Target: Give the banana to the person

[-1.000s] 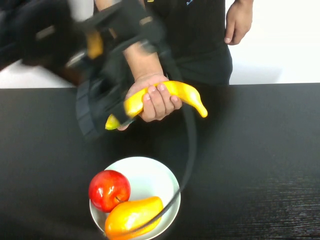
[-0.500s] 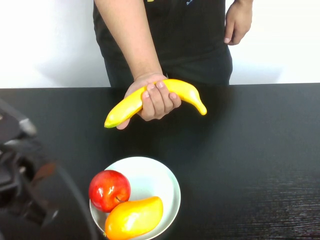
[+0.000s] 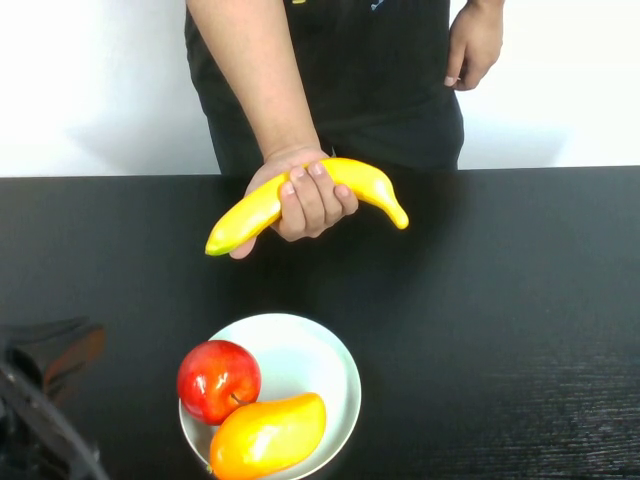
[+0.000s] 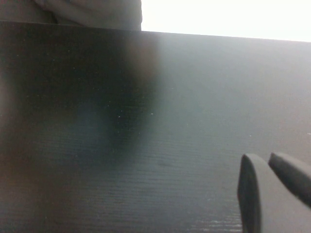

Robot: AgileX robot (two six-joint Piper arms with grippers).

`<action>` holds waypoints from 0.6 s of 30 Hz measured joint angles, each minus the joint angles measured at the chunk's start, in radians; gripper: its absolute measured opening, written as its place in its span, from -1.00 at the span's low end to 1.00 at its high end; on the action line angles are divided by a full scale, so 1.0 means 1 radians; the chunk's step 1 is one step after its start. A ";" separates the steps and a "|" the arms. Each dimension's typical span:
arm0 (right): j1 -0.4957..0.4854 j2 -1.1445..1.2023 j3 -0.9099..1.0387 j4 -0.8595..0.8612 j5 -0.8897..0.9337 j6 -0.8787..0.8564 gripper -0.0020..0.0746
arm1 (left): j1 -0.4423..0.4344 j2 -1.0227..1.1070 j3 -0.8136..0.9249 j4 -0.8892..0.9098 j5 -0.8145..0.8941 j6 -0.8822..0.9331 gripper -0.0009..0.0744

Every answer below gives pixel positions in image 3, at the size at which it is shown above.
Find person's left hand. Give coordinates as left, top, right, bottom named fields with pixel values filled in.
left=443, top=2, right=505, bottom=92

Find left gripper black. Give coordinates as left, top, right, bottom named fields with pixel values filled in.
left=0, top=316, right=108, bottom=401

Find person's right forearm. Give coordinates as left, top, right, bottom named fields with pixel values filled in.
left=187, top=0, right=324, bottom=161

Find person's right hand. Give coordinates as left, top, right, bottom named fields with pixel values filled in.
left=228, top=144, right=360, bottom=260

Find yellow banana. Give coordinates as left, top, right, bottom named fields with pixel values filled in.
left=204, top=157, right=410, bottom=257

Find black trousers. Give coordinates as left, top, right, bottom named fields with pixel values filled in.
left=207, top=92, right=465, bottom=175

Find black t-shirt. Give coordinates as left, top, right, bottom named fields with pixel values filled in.
left=183, top=0, right=464, bottom=151

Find pale green round plate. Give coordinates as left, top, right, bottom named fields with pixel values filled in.
left=178, top=313, right=363, bottom=480

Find red apple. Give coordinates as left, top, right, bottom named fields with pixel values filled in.
left=176, top=340, right=263, bottom=426

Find orange yellow mango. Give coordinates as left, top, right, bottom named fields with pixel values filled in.
left=207, top=392, right=328, bottom=480

